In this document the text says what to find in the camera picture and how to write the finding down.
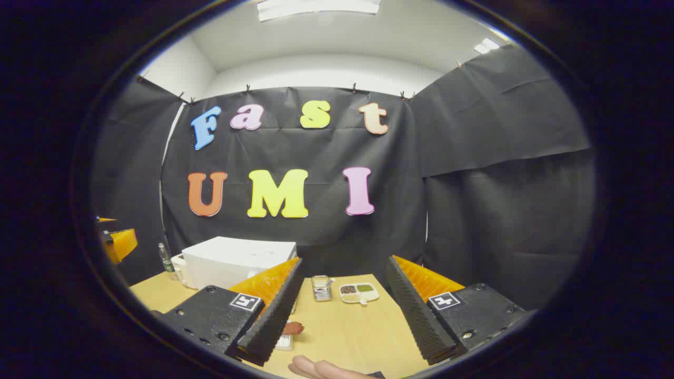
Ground clear plastic water bottle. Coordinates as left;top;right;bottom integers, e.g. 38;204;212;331
158;242;178;281

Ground white microwave oven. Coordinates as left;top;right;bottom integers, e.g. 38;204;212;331
182;236;298;290

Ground divided plate of grains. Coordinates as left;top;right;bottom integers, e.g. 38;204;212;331
339;282;380;306

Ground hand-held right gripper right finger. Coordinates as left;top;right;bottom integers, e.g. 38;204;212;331
386;255;528;366

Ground large ceiling light panel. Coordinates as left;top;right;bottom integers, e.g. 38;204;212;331
257;0;381;22

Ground black backdrop cloth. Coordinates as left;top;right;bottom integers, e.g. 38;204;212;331
90;45;596;311

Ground white rectangular tray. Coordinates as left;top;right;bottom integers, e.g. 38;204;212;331
274;319;295;352

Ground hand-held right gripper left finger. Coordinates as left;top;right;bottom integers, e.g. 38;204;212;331
156;257;305;367

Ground small metal container with spoon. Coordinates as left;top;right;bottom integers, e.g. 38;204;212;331
311;275;336;302

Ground white toaster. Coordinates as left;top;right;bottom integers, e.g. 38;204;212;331
171;254;196;289

